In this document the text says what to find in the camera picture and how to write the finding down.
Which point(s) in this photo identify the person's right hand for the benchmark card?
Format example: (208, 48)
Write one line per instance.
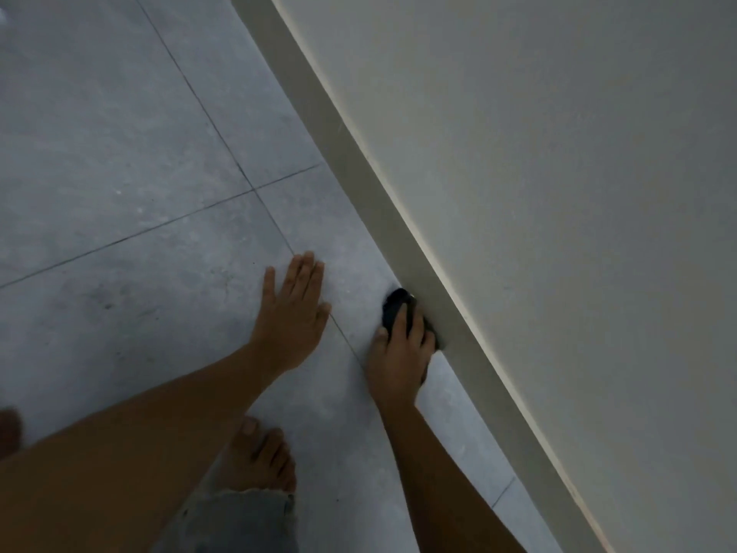
(397, 365)

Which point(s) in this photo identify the person's left hand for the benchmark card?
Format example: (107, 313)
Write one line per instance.
(287, 328)

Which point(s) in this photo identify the person's left thumb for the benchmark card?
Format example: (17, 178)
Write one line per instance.
(323, 314)

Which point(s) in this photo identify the person's right middle finger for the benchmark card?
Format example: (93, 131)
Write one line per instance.
(419, 333)

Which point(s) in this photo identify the person's left little finger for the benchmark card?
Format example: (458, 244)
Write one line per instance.
(269, 287)

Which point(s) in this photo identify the person's right thumb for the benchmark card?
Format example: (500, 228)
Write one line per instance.
(379, 340)

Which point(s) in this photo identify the person's left middle finger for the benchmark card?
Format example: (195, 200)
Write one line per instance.
(305, 276)

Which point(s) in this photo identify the black cleaning cloth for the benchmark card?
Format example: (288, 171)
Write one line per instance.
(394, 308)

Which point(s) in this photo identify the person's right forearm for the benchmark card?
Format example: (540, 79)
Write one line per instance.
(443, 483)

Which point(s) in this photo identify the person's left forearm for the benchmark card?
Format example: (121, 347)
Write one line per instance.
(132, 449)

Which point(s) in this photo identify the grey baseboard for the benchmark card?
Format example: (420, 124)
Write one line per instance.
(368, 184)

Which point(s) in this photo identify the person's right foot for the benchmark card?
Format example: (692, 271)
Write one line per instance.
(262, 457)

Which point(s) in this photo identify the grey jeans leg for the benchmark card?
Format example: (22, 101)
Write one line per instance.
(242, 524)

